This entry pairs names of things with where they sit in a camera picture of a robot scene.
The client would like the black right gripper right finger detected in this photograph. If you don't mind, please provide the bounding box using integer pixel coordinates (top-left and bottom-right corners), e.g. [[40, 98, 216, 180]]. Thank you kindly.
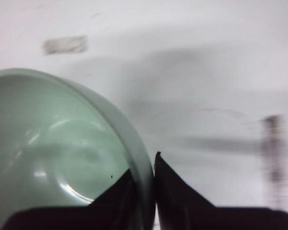
[[155, 152, 288, 230]]

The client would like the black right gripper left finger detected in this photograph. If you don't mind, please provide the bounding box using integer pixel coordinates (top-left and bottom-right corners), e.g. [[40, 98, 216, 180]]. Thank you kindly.
[[2, 170, 137, 230]]

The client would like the green bowl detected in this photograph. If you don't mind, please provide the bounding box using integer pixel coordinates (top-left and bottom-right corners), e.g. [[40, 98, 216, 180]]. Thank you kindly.
[[0, 69, 156, 230]]

